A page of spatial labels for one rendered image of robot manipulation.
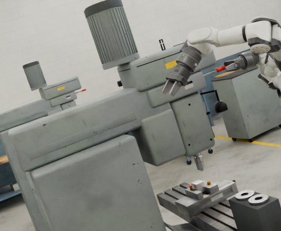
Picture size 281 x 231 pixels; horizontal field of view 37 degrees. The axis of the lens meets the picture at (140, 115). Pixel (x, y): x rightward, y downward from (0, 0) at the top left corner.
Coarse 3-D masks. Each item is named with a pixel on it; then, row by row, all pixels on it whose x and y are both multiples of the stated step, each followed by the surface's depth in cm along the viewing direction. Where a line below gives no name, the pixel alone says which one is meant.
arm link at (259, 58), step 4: (252, 52) 222; (256, 56) 221; (260, 56) 222; (264, 56) 223; (256, 60) 222; (260, 60) 224; (264, 60) 222; (256, 64) 223; (260, 64) 224; (264, 64) 224
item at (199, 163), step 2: (196, 160) 232; (198, 160) 231; (200, 160) 231; (202, 160) 232; (196, 162) 232; (198, 162) 231; (200, 162) 231; (202, 162) 232; (196, 164) 233; (198, 164) 232; (200, 164) 231; (202, 164) 232; (198, 166) 232; (200, 166) 232; (202, 166) 232; (204, 166) 233; (198, 168) 232; (200, 168) 232; (202, 168) 232
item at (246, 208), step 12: (240, 192) 197; (252, 192) 193; (240, 204) 189; (252, 204) 183; (264, 204) 180; (276, 204) 181; (240, 216) 193; (252, 216) 183; (264, 216) 179; (276, 216) 181; (240, 228) 197; (252, 228) 187; (264, 228) 179; (276, 228) 181
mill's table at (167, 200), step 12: (168, 192) 288; (180, 192) 282; (168, 204) 275; (216, 204) 243; (228, 204) 238; (180, 216) 260; (192, 216) 240; (204, 216) 233; (216, 216) 228; (228, 216) 226; (204, 228) 230; (216, 228) 214; (228, 228) 210
